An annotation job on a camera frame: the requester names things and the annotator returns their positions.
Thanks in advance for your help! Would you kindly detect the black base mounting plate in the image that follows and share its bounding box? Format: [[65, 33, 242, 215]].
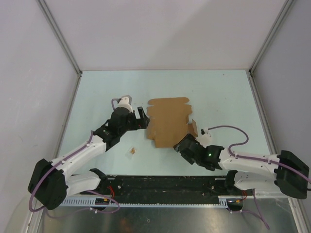
[[93, 175, 253, 197]]

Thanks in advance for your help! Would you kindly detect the aluminium frame post right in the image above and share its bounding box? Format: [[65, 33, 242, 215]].
[[249, 0, 296, 75]]

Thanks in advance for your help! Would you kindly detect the aluminium frame post left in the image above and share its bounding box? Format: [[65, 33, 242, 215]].
[[36, 0, 82, 77]]

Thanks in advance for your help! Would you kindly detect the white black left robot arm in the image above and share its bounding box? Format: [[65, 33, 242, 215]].
[[28, 106, 150, 212]]

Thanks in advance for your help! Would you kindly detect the aluminium frame post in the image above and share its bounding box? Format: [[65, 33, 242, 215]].
[[249, 0, 296, 75], [36, 0, 82, 77]]

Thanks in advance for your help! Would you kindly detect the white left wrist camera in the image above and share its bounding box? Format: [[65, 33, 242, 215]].
[[118, 95, 134, 113]]

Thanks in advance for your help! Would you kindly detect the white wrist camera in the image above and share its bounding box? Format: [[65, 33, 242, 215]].
[[196, 128, 212, 148], [118, 95, 134, 113]]

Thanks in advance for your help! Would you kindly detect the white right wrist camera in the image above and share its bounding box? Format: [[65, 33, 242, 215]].
[[196, 128, 212, 148]]

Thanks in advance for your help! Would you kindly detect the small cardboard scrap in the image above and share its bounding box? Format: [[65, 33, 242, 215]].
[[125, 147, 137, 159]]

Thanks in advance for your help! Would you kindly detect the brown cardboard box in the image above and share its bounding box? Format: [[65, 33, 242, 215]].
[[147, 97, 198, 148]]

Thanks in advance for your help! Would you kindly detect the aluminium front rail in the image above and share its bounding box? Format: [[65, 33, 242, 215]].
[[251, 180, 290, 198]]

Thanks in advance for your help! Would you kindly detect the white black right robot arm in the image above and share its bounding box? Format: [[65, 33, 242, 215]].
[[174, 134, 310, 200]]

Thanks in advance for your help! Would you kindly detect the grey slotted cable duct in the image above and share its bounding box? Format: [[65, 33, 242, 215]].
[[58, 195, 302, 209]]

